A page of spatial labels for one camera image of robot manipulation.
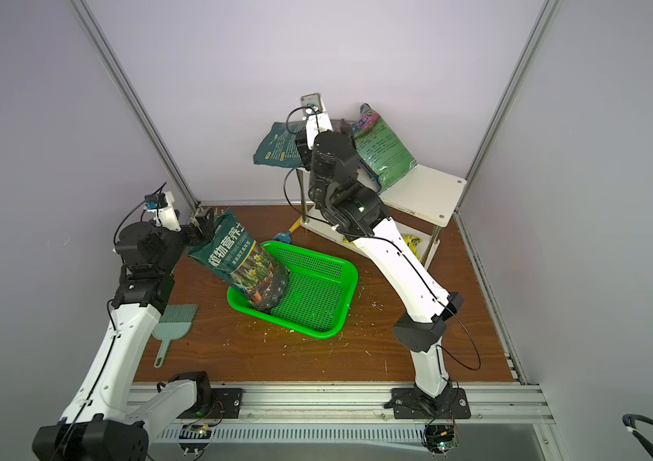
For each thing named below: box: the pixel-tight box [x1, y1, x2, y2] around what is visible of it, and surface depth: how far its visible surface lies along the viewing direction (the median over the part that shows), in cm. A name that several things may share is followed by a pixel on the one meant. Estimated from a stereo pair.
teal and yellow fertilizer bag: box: [253, 120, 308, 169], surface depth 87 cm
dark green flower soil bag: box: [187, 208, 291, 315], surface depth 84 cm
